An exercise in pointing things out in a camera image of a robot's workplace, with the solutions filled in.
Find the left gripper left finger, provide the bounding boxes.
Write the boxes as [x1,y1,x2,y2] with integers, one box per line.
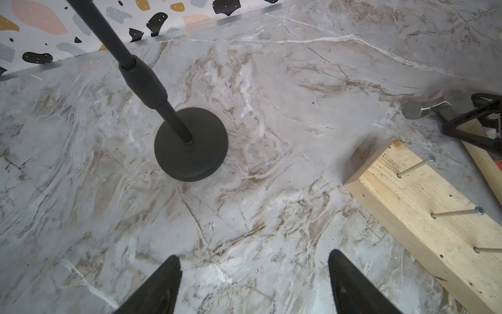
[115,255,182,314]

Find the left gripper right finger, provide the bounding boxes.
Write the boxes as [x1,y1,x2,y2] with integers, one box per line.
[328,249,400,313]

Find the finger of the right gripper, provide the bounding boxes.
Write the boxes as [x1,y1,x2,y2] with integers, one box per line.
[441,93,501,154]

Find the wooden handle claw hammer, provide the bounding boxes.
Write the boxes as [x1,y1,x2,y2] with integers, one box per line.
[401,84,502,205]

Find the steel nail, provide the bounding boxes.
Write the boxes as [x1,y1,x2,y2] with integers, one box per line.
[431,206,485,218]
[397,155,436,178]
[473,247,502,253]

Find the wooden block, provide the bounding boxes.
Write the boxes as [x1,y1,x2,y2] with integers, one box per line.
[345,141,501,313]

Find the black microphone stand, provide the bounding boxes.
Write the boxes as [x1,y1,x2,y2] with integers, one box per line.
[69,1,229,182]

